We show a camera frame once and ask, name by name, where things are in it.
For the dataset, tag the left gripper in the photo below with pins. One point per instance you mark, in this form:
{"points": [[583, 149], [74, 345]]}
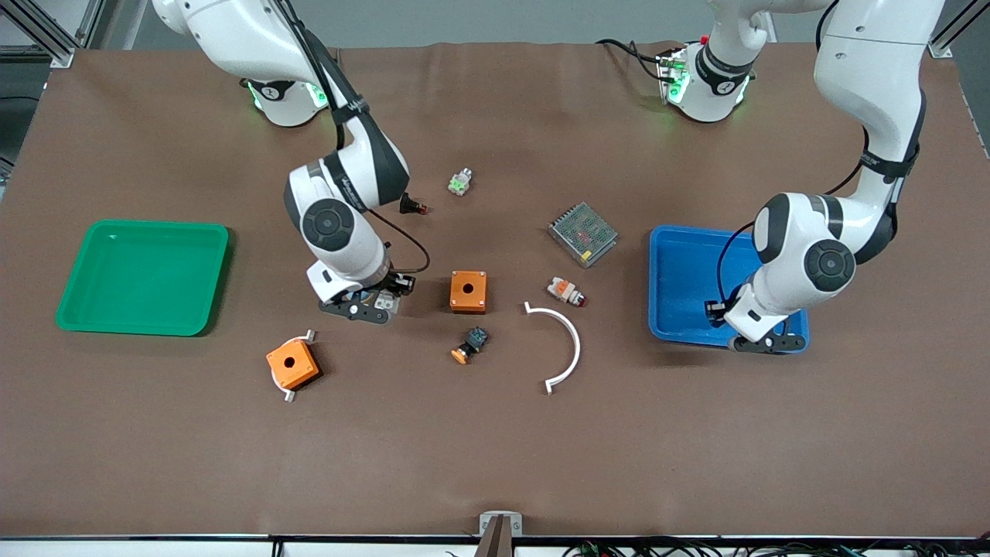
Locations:
{"points": [[716, 309]]}

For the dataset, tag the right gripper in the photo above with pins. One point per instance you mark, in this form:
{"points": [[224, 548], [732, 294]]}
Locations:
{"points": [[399, 284]]}

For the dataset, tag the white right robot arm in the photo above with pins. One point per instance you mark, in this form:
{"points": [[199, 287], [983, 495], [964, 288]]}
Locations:
{"points": [[332, 224]]}

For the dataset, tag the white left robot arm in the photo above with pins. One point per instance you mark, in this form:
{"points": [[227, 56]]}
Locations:
{"points": [[874, 77]]}

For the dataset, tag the orange push button box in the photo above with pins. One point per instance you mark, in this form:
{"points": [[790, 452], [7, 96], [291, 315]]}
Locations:
{"points": [[468, 298], [294, 371]]}

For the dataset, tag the blue plastic tray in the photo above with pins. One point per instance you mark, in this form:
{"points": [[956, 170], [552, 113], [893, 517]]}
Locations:
{"points": [[681, 278]]}

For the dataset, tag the orange black push button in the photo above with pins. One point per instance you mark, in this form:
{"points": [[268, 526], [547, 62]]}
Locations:
{"points": [[472, 342]]}

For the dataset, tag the black red push button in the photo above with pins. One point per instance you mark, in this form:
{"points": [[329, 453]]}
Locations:
{"points": [[414, 206]]}

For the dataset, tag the green white indicator light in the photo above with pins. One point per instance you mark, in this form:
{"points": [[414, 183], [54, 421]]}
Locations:
{"points": [[460, 182]]}

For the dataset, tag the brown table mat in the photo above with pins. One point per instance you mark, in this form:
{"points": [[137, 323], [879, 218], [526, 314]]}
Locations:
{"points": [[495, 449]]}

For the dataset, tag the red white orange push button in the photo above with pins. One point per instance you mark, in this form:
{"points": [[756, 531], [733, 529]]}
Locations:
{"points": [[564, 291]]}

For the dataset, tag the metal mesh power supply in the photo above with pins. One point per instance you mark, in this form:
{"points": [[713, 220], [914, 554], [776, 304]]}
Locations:
{"points": [[583, 234]]}

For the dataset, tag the green plastic tray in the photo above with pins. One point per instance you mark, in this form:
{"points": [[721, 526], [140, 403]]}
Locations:
{"points": [[139, 278]]}

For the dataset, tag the grey metal camera bracket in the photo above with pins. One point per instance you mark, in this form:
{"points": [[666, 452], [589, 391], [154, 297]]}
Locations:
{"points": [[500, 534]]}

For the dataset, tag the aluminium frame post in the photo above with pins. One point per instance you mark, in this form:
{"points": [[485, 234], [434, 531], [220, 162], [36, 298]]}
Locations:
{"points": [[950, 31], [46, 35]]}

